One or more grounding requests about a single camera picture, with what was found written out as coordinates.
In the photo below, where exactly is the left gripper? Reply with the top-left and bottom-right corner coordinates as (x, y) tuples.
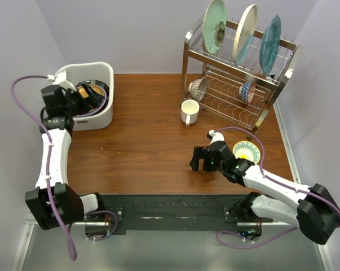
(63, 81), (104, 117)

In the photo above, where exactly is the clear glass dish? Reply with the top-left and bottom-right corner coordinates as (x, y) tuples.
(77, 85), (104, 108)

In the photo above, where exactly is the lavender plate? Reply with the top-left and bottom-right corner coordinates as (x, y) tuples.
(76, 85), (108, 117)

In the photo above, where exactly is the yellow patterned plate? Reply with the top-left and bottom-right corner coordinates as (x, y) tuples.
(77, 85), (105, 99)

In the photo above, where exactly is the black striped plate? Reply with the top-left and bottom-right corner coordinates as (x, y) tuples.
(78, 80), (109, 106)

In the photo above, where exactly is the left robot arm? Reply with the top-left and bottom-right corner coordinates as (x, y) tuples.
(25, 81), (107, 230)

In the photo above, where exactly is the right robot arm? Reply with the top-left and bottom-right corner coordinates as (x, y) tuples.
(189, 141), (340, 245)

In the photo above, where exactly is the white plastic bin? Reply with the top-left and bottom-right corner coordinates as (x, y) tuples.
(55, 62), (114, 131)

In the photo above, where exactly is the white mug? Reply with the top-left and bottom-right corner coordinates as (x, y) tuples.
(180, 99), (200, 126)

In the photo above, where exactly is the yellow blue small bowl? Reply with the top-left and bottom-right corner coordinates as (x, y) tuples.
(232, 141), (261, 164)

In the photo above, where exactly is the red patterned bowl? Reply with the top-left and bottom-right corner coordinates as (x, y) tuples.
(188, 78), (207, 102)

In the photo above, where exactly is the metal dish rack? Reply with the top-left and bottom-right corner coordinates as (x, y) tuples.
(180, 18), (303, 134)

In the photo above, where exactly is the blue zigzag bowl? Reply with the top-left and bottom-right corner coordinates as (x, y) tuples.
(239, 81), (256, 104)

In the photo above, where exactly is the mint flower plate in rack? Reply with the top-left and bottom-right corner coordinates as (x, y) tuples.
(202, 0), (227, 55)

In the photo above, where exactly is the beige blue plate in rack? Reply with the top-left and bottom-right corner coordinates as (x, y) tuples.
(232, 4), (258, 65)

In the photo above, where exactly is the teal glass plate in rack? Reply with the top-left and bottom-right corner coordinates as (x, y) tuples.
(259, 15), (281, 77)

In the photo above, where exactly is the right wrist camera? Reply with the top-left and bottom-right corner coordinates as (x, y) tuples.
(207, 130), (225, 146)

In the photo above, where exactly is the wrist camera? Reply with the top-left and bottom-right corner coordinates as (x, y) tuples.
(47, 71), (75, 90)
(207, 130), (225, 146)

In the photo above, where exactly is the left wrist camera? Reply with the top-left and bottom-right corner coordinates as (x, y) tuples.
(47, 71), (75, 90)

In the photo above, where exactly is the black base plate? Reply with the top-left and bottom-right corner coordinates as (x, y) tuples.
(102, 194), (272, 235)

